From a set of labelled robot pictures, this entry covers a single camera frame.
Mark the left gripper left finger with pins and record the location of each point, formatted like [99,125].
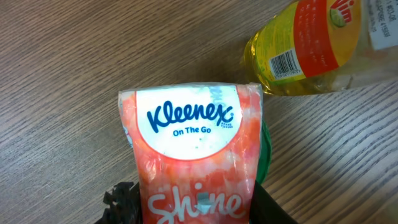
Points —
[124,205]

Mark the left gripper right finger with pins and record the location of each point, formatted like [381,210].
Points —
[265,210]

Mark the green lid jar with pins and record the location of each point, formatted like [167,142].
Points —
[265,155]

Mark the orange Kleenex tissue pack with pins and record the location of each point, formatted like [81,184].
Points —
[196,148]

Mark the yellow Vim dish soap bottle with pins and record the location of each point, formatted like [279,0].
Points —
[322,46]

